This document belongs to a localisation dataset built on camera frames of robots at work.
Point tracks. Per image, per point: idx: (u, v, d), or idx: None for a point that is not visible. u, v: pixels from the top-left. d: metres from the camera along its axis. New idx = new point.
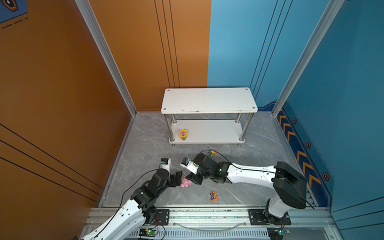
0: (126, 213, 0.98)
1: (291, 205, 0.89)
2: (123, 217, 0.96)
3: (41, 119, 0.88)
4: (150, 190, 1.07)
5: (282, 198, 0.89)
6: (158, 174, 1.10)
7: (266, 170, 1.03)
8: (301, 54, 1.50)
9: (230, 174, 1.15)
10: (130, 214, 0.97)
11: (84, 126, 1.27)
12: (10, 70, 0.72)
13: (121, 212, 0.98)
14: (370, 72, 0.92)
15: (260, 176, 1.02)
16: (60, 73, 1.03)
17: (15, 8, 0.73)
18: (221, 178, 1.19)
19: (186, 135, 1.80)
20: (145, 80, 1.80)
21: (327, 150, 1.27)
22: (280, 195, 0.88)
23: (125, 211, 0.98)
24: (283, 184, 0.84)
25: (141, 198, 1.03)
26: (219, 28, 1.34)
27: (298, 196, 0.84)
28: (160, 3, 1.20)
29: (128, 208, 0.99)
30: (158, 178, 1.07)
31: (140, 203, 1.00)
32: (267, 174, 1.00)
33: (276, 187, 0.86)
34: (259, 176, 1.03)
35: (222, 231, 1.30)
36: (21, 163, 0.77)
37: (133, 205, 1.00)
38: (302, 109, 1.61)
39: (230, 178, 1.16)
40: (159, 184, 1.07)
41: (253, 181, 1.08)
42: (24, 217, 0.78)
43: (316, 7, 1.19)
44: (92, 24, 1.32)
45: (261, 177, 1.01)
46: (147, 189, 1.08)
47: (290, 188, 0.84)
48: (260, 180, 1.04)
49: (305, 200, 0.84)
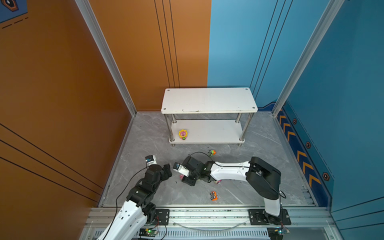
0: (125, 215, 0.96)
1: (266, 196, 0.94)
2: (124, 219, 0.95)
3: (41, 119, 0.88)
4: (146, 186, 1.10)
5: (257, 191, 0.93)
6: (150, 170, 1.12)
7: (241, 165, 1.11)
8: (301, 54, 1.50)
9: (213, 171, 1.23)
10: (130, 215, 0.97)
11: (84, 126, 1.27)
12: (11, 70, 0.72)
13: (121, 215, 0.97)
14: (370, 71, 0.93)
15: (237, 171, 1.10)
16: (60, 73, 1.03)
17: (15, 8, 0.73)
18: (206, 176, 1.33)
19: (186, 135, 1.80)
20: (145, 79, 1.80)
21: (327, 150, 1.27)
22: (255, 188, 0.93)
23: (124, 213, 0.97)
24: (255, 178, 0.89)
25: (137, 196, 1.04)
26: (220, 27, 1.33)
27: (269, 187, 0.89)
28: (160, 3, 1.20)
29: (127, 210, 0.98)
30: (151, 173, 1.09)
31: (138, 202, 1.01)
32: (242, 169, 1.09)
33: (249, 181, 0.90)
34: (235, 171, 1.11)
35: (222, 231, 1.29)
36: (21, 162, 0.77)
37: (131, 205, 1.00)
38: (302, 109, 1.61)
39: (212, 175, 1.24)
40: (154, 179, 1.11)
41: (231, 177, 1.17)
42: (24, 217, 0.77)
43: (316, 8, 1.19)
44: (92, 23, 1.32)
45: (237, 172, 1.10)
46: (142, 188, 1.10)
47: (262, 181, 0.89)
48: (237, 175, 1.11)
49: (277, 191, 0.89)
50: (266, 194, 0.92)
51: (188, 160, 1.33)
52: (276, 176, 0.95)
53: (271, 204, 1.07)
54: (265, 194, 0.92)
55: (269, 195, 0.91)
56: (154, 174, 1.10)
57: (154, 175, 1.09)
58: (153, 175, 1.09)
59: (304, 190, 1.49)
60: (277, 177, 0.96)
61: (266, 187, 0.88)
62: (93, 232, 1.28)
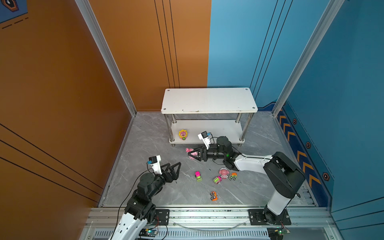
0: (124, 228, 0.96)
1: (280, 192, 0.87)
2: (122, 233, 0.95)
3: (41, 120, 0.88)
4: (142, 198, 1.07)
5: (274, 183, 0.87)
6: (142, 182, 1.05)
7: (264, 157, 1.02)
8: (301, 54, 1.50)
9: (236, 159, 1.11)
10: (129, 228, 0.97)
11: (84, 127, 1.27)
12: (11, 71, 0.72)
13: (119, 228, 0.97)
14: (370, 71, 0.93)
15: (258, 161, 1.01)
16: (60, 73, 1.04)
17: (15, 8, 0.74)
18: (230, 164, 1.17)
19: (186, 135, 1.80)
20: (145, 79, 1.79)
21: (327, 151, 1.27)
22: (271, 180, 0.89)
23: (123, 226, 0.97)
24: (273, 168, 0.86)
25: (136, 207, 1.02)
26: (219, 28, 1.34)
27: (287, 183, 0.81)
28: (160, 3, 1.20)
29: (125, 223, 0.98)
30: (143, 186, 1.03)
31: (136, 214, 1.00)
32: (264, 160, 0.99)
33: (266, 169, 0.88)
34: (256, 162, 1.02)
35: (223, 231, 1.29)
36: (21, 163, 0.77)
37: (129, 218, 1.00)
38: (302, 109, 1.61)
39: (235, 163, 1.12)
40: (147, 191, 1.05)
41: (253, 168, 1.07)
42: (24, 218, 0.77)
43: (315, 8, 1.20)
44: (92, 24, 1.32)
45: (258, 163, 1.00)
46: (139, 197, 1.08)
47: (279, 173, 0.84)
48: (258, 166, 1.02)
49: (294, 191, 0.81)
50: (281, 190, 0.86)
51: (224, 141, 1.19)
52: (299, 177, 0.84)
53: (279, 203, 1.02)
54: (281, 188, 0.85)
55: (284, 191, 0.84)
56: (147, 187, 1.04)
57: (146, 188, 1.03)
58: (146, 188, 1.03)
59: (304, 190, 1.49)
60: (301, 178, 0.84)
61: (282, 180, 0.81)
62: (93, 232, 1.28)
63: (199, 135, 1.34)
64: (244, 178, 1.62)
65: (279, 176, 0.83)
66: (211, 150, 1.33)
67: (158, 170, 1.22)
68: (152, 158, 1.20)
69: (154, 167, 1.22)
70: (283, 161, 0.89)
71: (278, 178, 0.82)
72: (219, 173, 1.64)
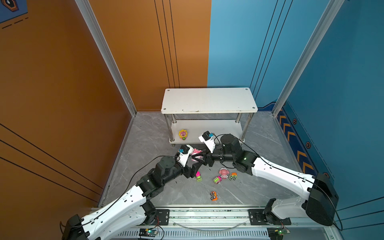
0: (129, 199, 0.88)
1: (311, 216, 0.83)
2: (126, 203, 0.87)
3: (40, 119, 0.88)
4: (157, 179, 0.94)
5: (310, 210, 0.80)
6: (162, 163, 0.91)
7: (301, 177, 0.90)
8: (301, 54, 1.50)
9: (256, 168, 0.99)
10: (133, 201, 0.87)
11: (84, 127, 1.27)
12: (12, 72, 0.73)
13: (124, 197, 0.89)
14: (371, 71, 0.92)
15: (293, 181, 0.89)
16: (59, 73, 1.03)
17: (15, 8, 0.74)
18: (243, 166, 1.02)
19: (186, 135, 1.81)
20: (145, 79, 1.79)
21: (327, 150, 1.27)
22: (308, 206, 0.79)
23: (129, 197, 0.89)
24: (326, 204, 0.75)
25: (147, 186, 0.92)
26: (219, 27, 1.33)
27: (331, 219, 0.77)
28: (160, 2, 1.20)
29: (132, 195, 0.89)
30: (161, 168, 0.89)
31: (145, 192, 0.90)
32: (303, 182, 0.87)
33: (315, 202, 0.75)
34: (292, 180, 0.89)
35: (222, 231, 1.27)
36: (22, 162, 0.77)
37: (138, 191, 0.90)
38: (302, 109, 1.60)
39: (253, 173, 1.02)
40: (163, 174, 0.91)
41: (279, 183, 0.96)
42: (24, 216, 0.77)
43: (316, 7, 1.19)
44: (92, 23, 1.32)
45: (293, 182, 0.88)
46: (154, 178, 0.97)
47: (330, 209, 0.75)
48: (291, 184, 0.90)
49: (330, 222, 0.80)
50: (313, 215, 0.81)
51: (230, 139, 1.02)
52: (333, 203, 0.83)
53: (292, 213, 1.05)
54: (315, 216, 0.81)
55: (317, 218, 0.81)
56: (165, 170, 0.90)
57: (163, 171, 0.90)
58: (162, 170, 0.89)
59: None
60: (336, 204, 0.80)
61: (330, 217, 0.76)
62: None
63: (201, 137, 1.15)
64: (244, 178, 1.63)
65: (330, 213, 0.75)
66: (216, 152, 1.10)
67: (183, 161, 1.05)
68: (185, 148, 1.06)
69: (180, 157, 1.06)
70: (328, 189, 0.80)
71: (329, 215, 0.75)
72: (220, 173, 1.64)
